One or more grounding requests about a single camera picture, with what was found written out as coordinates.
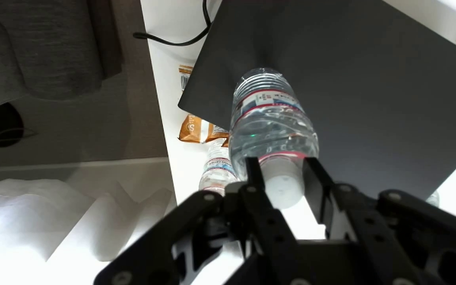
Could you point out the black toaster oven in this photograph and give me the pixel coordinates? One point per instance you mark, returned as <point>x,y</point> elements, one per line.
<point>371,79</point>

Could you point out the orange snack packet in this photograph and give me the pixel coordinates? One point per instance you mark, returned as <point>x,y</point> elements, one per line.
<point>202,128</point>

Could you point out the clear plastic water bottle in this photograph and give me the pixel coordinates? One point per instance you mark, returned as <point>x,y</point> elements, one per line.
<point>270,126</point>

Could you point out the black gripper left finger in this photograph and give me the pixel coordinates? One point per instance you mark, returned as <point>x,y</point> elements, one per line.
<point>260,210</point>

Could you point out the grey fabric sofa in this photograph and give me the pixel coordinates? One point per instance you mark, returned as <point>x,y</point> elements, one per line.
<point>43,52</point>

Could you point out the small clear water bottle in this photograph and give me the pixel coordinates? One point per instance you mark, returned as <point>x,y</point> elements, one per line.
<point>217,171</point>

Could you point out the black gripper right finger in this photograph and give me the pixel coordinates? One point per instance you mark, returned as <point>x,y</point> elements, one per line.
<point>355,210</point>

